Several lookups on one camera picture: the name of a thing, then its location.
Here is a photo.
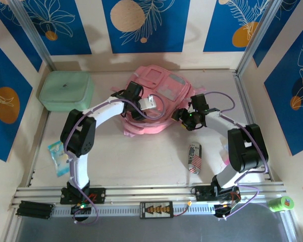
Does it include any aluminium frame post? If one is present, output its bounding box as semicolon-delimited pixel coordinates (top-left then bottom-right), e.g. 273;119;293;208
9;0;57;71
236;0;281;76

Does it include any green tape roll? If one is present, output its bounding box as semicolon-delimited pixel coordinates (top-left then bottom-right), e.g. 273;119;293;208
269;196;295;213

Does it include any grey slotted cable duct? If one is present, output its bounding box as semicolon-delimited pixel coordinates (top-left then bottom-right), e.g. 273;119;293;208
52;203;215;218

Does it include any blue snack packet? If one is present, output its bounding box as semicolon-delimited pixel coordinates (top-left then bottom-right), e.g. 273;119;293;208
47;140;71;178

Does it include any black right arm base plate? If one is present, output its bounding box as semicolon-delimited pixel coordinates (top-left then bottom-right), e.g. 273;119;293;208
191;185;242;202

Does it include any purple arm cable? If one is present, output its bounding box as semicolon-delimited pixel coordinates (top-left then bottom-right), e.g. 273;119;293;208
204;91;271;220
64;94;167;226

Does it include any small pink packet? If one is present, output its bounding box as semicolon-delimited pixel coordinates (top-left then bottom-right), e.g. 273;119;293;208
221;145;230;167

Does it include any small controller circuit board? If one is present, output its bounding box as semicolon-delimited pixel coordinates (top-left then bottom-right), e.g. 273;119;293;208
214;203;237;218
70;203;93;215

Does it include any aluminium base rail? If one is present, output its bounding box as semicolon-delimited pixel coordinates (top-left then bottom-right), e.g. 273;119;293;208
11;181;287;206

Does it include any flag print drink can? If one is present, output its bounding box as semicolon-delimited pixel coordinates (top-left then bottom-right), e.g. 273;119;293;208
187;142;203;175

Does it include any red power wire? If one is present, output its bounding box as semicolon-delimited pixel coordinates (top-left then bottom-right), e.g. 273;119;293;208
173;200;192;217

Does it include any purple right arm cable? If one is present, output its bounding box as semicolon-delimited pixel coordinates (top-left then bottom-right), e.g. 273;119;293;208
204;91;271;220

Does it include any pink student backpack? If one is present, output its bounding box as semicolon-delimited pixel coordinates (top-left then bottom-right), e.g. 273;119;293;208
110;65;207;138

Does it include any green plastic container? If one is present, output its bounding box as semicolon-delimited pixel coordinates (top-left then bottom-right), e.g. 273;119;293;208
39;71;94;112

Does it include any aluminium side rail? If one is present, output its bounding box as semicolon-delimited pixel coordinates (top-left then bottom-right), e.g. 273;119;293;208
27;110;50;187
233;72;272;182

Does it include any blue floral wall poster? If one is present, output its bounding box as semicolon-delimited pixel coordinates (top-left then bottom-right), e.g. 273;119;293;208
203;0;268;53
264;17;303;156
252;0;301;68
21;0;92;55
0;36;33;162
0;0;43;73
102;0;191;54

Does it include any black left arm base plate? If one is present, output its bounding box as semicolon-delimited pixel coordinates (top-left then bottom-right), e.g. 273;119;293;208
60;187;107;205

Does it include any black power distribution board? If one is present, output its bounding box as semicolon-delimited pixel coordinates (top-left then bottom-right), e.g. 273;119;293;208
139;201;174;219

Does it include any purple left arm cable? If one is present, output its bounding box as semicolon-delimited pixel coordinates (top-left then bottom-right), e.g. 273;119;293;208
64;94;167;226

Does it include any grey metal sheet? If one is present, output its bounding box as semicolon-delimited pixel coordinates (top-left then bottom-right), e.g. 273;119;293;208
15;204;291;242

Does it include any black profile bar stack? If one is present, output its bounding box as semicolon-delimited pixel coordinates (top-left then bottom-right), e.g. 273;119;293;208
15;200;56;220

